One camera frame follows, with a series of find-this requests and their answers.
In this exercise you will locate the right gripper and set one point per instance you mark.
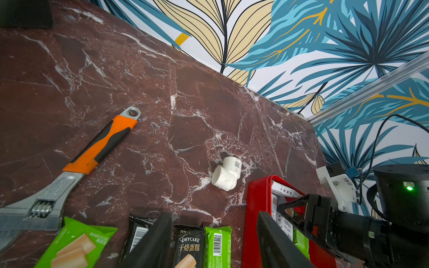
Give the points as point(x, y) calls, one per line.
point(343, 235)

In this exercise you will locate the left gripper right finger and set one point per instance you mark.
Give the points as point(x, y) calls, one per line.
point(276, 249)

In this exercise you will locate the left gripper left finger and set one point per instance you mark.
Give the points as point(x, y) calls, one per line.
point(154, 248)

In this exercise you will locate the black cookie packet barcode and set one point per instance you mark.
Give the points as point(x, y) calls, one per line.
point(137, 229)

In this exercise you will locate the black drycake cookie packet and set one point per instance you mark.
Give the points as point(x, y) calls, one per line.
point(189, 246)

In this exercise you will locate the green cookie packet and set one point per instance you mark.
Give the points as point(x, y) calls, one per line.
point(77, 245)
point(217, 247)

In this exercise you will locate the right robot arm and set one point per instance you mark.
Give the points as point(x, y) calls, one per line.
point(399, 240)

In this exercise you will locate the white plastic pipe elbow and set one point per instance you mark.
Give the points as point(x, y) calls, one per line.
point(227, 175)

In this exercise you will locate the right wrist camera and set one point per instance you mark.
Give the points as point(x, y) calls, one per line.
point(334, 176)

